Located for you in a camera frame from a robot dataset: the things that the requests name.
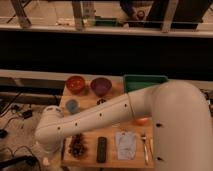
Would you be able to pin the orange apple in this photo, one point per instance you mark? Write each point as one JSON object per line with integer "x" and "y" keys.
{"x": 141, "y": 121}

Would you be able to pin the orange bowl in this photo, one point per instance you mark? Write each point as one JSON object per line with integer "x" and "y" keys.
{"x": 75, "y": 84}

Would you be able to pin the blue plastic cup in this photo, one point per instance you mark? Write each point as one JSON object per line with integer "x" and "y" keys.
{"x": 72, "y": 106}

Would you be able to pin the green plastic tray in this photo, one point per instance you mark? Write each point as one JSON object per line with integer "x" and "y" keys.
{"x": 133, "y": 82}

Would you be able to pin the green background box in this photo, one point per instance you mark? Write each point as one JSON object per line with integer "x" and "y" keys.
{"x": 106, "y": 22}

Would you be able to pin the bunch of dark grapes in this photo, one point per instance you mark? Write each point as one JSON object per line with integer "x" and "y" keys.
{"x": 77, "y": 148}

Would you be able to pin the purple bowl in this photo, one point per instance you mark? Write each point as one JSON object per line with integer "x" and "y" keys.
{"x": 101, "y": 86}

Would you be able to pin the metal fork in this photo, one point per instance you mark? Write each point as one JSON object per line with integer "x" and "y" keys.
{"x": 143, "y": 138}

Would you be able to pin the black remote control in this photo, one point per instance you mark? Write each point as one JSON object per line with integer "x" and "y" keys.
{"x": 101, "y": 149}

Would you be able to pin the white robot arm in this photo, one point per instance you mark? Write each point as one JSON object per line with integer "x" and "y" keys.
{"x": 182, "y": 124}

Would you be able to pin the light blue cloth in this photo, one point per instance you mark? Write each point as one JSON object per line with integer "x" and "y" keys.
{"x": 125, "y": 145}

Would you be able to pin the small metal can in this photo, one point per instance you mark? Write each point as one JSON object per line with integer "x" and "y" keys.
{"x": 100, "y": 101}

